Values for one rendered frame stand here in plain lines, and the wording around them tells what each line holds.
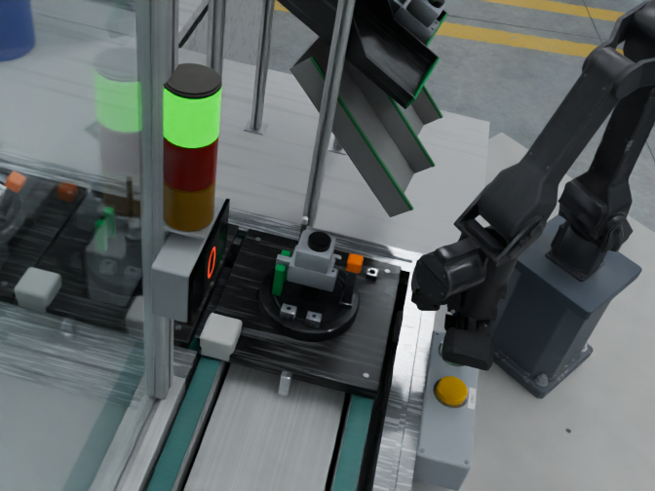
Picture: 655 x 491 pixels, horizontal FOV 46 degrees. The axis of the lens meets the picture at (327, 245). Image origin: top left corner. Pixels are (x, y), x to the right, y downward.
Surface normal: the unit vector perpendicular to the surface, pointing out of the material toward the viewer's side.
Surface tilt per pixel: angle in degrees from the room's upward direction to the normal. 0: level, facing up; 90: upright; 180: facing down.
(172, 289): 90
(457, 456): 0
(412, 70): 25
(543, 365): 90
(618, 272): 0
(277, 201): 0
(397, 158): 45
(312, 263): 90
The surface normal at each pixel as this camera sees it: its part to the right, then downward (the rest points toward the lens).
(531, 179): -0.61, -0.15
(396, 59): 0.52, -0.50
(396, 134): -0.36, 0.61
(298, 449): 0.14, -0.72
